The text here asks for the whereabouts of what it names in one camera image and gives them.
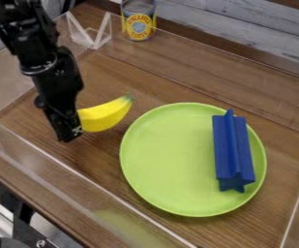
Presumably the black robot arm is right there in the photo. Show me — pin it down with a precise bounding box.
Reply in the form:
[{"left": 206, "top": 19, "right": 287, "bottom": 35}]
[{"left": 0, "top": 0, "right": 83, "bottom": 142}]

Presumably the green round plate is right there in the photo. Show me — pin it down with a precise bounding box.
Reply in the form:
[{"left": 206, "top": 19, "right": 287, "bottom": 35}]
[{"left": 119, "top": 103, "right": 267, "bottom": 217}]

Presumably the black metal stand base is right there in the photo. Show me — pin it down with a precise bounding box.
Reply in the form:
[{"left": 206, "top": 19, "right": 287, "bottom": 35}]
[{"left": 12, "top": 222, "right": 59, "bottom": 248}]

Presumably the clear acrylic tray wall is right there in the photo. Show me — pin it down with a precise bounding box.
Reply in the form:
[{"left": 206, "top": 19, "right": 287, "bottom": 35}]
[{"left": 0, "top": 124, "right": 195, "bottom": 248}]

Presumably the yellow toy banana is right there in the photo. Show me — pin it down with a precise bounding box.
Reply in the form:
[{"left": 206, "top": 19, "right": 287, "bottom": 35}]
[{"left": 78, "top": 95, "right": 134, "bottom": 132}]

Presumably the blue star-shaped block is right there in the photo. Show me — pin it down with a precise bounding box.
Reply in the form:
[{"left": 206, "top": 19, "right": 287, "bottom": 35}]
[{"left": 212, "top": 109, "right": 255, "bottom": 193}]

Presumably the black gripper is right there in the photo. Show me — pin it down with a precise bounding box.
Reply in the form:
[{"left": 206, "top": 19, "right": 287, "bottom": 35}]
[{"left": 22, "top": 46, "right": 83, "bottom": 142}]

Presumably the yellow labelled tin can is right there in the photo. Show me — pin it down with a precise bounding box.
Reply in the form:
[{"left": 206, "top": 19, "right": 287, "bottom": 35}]
[{"left": 120, "top": 0, "right": 156, "bottom": 42}]

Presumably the clear acrylic corner bracket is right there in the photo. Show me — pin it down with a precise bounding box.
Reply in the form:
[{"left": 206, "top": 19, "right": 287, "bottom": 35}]
[{"left": 64, "top": 12, "right": 111, "bottom": 50}]

